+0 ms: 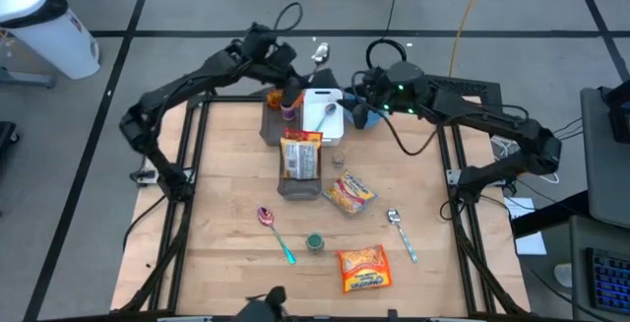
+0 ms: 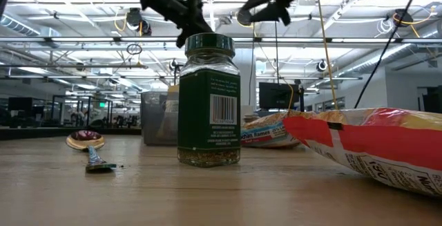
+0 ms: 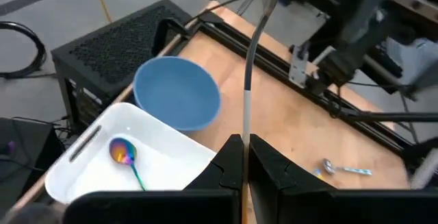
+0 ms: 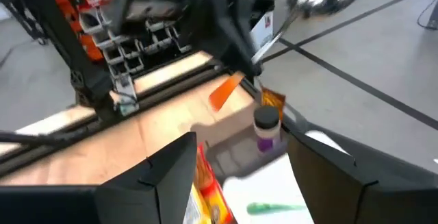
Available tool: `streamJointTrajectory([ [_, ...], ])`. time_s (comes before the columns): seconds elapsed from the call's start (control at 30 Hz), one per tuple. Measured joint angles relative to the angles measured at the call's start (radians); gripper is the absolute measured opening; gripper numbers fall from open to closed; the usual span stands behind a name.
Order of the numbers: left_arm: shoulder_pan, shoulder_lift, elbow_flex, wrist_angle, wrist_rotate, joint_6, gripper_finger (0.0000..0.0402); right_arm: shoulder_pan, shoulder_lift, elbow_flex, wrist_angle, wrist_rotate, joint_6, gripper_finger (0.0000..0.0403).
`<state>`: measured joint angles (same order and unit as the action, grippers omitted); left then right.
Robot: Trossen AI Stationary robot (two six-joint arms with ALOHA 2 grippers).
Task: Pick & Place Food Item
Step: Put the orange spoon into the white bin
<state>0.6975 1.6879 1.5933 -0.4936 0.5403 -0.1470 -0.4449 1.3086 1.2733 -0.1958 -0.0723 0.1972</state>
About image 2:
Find green lid spice jar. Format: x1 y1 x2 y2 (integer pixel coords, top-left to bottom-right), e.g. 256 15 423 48
177 32 242 169

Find small dark monitor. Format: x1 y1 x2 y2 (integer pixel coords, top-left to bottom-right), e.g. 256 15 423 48
7 96 34 112

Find grey translucent plastic bin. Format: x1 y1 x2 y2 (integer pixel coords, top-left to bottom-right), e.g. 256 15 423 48
140 91 180 147

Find silver ventilation duct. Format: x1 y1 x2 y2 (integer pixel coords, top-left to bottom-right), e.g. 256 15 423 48
0 14 42 37
340 43 415 79

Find reduced sodium ramen packet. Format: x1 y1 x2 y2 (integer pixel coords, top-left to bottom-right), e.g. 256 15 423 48
240 111 302 149

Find yellow cable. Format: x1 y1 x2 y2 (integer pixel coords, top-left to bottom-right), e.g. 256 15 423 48
316 0 339 111

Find thin black cable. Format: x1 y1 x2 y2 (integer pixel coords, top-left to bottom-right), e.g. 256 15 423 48
354 0 425 110

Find white plastic bin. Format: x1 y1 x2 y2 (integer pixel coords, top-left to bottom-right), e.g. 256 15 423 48
240 104 258 116

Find pink spoon teal handle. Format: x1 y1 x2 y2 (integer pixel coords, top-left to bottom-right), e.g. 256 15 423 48
65 129 117 173

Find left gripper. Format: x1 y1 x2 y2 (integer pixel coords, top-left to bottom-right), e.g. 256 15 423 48
140 0 215 49

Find orange ramen packet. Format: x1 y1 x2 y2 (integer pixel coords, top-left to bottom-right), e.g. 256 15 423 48
282 107 442 199

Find dark wall screen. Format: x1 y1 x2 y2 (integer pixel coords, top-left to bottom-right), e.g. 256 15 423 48
423 86 442 114

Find black monitor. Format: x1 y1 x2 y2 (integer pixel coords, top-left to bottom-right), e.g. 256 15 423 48
258 82 300 110

